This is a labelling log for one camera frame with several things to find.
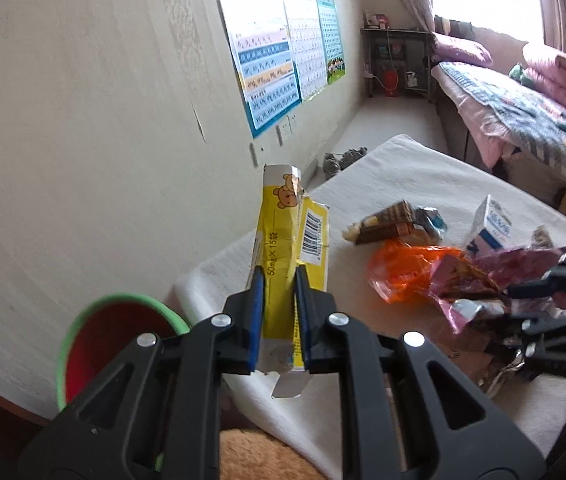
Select grey slippers on floor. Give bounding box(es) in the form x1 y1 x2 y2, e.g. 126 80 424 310
322 146 368 180

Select white wall socket middle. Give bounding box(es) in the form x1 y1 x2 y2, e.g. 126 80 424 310
275 116 292 146

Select orange fuzzy cushion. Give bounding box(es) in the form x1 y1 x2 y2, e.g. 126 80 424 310
219 429 324 480

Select brown chocolate wrapper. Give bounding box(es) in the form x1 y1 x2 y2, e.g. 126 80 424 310
341 200 430 245

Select red container on shelf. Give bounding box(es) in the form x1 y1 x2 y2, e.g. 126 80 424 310
382 70 400 98

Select bed with plaid blanket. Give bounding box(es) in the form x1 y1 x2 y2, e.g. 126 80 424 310
432 61 566 205

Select white blue milk carton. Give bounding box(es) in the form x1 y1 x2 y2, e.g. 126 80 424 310
462 194 513 257

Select blue pinyin wall poster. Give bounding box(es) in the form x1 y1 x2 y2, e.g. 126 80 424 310
218 0 301 138

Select white wall socket left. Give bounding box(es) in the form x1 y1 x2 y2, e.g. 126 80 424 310
248 143 259 168

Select pink snack wrapper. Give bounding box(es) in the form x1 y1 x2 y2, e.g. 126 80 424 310
427 246 566 335

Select white chart wall poster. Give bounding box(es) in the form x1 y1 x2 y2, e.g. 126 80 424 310
284 0 327 101

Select orange plastic wrapper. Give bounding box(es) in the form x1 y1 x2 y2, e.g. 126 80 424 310
367 240 463 304

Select light blue silver wrapper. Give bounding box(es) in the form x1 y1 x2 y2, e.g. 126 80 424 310
413 207 448 245

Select white table cloth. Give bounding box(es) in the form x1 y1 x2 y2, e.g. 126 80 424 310
172 133 566 480

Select green red trash bin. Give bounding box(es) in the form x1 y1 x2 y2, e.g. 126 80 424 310
56 292 189 410

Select pink pillow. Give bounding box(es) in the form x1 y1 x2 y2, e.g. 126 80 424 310
434 32 493 67

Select dark bedside shelf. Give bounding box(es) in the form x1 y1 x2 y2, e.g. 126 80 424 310
360 27 435 101

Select yellow bear carton box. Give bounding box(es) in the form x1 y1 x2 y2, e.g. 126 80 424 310
251 165 330 399

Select green chart wall poster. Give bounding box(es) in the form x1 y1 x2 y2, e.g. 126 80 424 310
317 0 346 84

